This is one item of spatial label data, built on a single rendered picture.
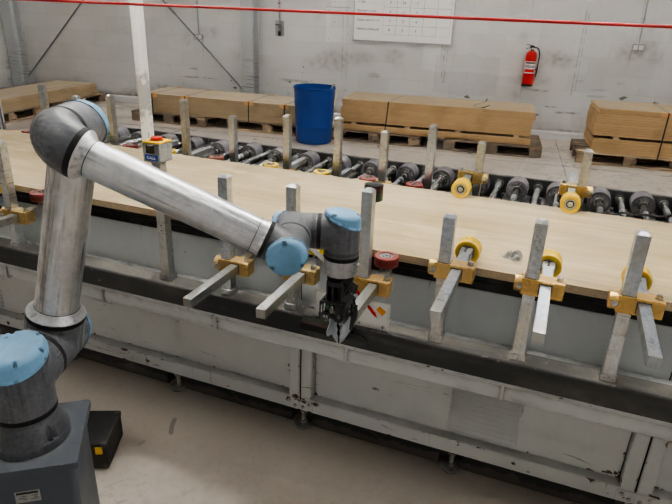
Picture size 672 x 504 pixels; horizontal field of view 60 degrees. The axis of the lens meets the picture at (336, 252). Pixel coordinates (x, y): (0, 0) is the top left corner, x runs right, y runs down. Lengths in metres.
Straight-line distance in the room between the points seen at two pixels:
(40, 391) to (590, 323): 1.59
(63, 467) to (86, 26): 9.83
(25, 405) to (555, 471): 1.73
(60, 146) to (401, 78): 7.84
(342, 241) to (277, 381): 1.22
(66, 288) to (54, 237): 0.15
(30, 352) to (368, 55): 7.89
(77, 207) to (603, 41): 7.94
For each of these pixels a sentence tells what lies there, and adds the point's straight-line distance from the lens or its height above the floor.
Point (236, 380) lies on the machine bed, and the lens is 2.60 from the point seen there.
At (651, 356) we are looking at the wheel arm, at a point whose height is 0.96.
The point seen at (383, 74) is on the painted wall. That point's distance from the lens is 9.00.
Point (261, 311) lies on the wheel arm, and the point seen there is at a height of 0.84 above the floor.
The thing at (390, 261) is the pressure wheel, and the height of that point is 0.90.
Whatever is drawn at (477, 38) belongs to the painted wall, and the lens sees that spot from 8.80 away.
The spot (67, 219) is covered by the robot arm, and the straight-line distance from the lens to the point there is 1.56.
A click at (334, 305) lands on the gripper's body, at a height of 0.95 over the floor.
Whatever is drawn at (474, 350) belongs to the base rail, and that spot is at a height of 0.70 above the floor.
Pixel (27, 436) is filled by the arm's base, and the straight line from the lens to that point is 1.68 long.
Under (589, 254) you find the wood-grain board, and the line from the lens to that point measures 2.19.
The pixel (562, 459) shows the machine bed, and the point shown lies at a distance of 2.37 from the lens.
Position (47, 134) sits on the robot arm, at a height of 1.39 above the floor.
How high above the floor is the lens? 1.66
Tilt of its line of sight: 23 degrees down
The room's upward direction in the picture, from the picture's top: 2 degrees clockwise
